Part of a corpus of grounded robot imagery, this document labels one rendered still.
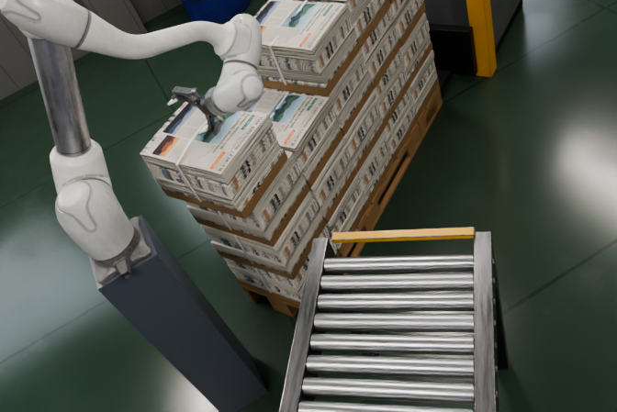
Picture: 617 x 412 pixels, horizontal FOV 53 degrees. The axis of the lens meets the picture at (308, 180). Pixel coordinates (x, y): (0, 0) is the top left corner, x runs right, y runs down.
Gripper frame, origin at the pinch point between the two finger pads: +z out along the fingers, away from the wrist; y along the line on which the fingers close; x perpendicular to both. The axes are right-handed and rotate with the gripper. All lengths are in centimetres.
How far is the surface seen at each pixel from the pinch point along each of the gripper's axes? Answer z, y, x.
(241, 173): -12.2, 23.3, -7.1
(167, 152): 6.4, 4.4, -11.5
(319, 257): -32, 53, -19
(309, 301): -36, 55, -34
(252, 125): -14.6, 15.3, 7.0
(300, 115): 0.6, 33.3, 35.3
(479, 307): -77, 77, -19
